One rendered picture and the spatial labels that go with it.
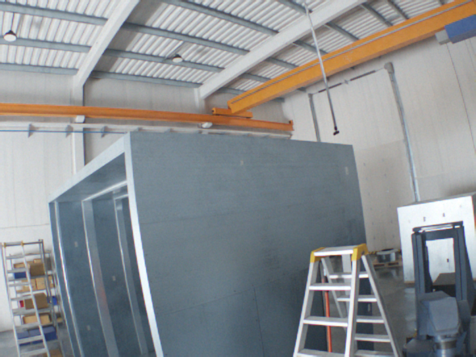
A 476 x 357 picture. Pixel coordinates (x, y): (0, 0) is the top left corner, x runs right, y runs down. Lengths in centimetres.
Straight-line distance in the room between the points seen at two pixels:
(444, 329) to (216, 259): 183
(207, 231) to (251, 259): 43
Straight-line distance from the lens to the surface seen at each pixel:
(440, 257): 884
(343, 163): 358
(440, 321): 279
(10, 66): 1124
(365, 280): 384
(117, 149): 222
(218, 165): 232
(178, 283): 209
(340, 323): 208
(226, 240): 229
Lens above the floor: 265
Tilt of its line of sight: 6 degrees up
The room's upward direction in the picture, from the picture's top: 8 degrees counter-clockwise
